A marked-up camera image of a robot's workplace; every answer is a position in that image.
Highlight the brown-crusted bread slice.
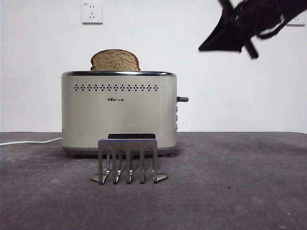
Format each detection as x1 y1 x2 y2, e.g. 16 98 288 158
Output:
90 49 141 71

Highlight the white wall socket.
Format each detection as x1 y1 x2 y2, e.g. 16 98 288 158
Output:
82 2 104 25
286 15 306 27

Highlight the cream two-slot toaster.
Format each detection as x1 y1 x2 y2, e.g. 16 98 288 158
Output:
61 70 178 159

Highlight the white power cable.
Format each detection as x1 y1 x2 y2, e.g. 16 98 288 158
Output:
0 137 62 147

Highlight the silver metal toast rack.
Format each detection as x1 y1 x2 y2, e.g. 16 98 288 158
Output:
90 138 169 185

